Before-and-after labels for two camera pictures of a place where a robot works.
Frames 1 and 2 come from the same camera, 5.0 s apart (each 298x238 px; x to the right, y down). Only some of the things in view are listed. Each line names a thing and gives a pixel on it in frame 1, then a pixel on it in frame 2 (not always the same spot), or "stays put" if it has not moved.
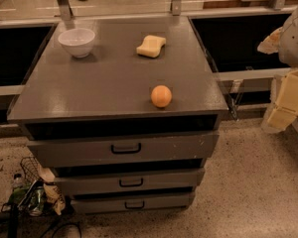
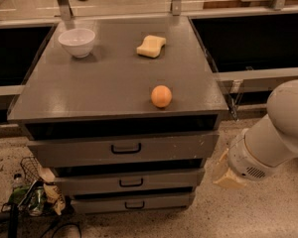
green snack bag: x=31 y=196 stays put
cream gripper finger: x=271 y=44 -> x=223 y=156
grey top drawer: x=124 y=150 stays put
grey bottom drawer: x=92 y=203 stays put
